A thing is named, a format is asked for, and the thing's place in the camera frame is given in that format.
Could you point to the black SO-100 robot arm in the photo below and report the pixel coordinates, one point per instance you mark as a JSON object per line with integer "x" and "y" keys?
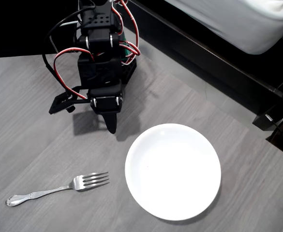
{"x": 99, "y": 29}

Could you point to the white bed mattress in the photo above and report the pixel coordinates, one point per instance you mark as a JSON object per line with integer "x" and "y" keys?
{"x": 240, "y": 21}

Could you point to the metal fork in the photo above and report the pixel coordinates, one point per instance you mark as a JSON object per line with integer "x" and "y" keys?
{"x": 79, "y": 184}

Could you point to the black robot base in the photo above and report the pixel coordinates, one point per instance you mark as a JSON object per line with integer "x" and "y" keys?
{"x": 129, "y": 71}

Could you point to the white round plate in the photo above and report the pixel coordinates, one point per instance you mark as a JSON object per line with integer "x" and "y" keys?
{"x": 172, "y": 171}

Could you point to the dark wooden bed frame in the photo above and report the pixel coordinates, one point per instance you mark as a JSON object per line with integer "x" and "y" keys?
{"x": 204, "y": 55}

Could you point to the green circuit board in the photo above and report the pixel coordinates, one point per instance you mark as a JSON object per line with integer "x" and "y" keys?
{"x": 125, "y": 52}

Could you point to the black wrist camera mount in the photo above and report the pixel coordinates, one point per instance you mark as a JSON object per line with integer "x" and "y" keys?
{"x": 59, "y": 104}

